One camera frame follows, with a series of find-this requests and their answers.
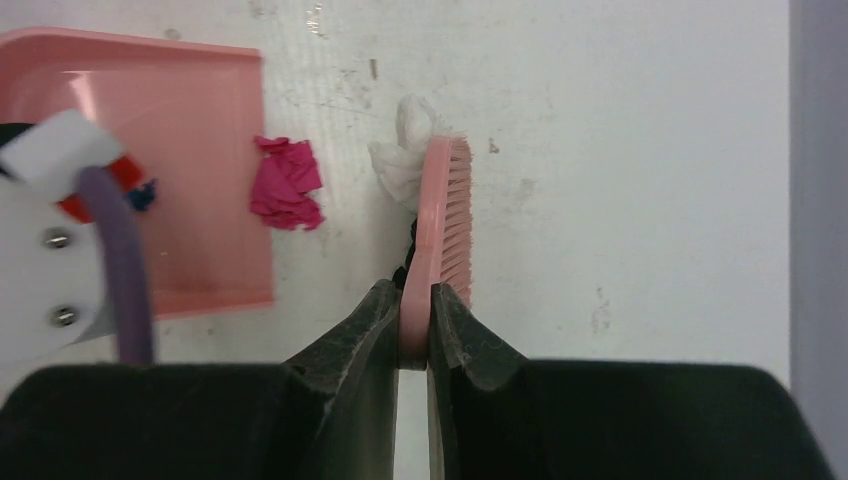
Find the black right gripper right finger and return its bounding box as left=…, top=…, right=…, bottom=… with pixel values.
left=428, top=284, right=833, bottom=479

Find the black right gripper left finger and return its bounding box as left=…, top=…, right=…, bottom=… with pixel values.
left=1, top=280, right=399, bottom=479

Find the pink plastic hand brush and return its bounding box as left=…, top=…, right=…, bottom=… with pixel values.
left=398, top=136, right=472, bottom=370

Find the pink plastic dustpan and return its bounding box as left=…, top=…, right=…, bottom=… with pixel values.
left=1, top=28, right=274, bottom=319

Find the black paper scrap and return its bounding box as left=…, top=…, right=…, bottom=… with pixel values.
left=392, top=218, right=420, bottom=291

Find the magenta paper scrap left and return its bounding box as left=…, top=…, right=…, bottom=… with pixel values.
left=249, top=136, right=325, bottom=231

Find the white paper scrap far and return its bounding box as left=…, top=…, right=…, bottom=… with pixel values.
left=367, top=94, right=450, bottom=214

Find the dark blue paper scrap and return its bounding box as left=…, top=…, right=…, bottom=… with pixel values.
left=125, top=179, right=157, bottom=212

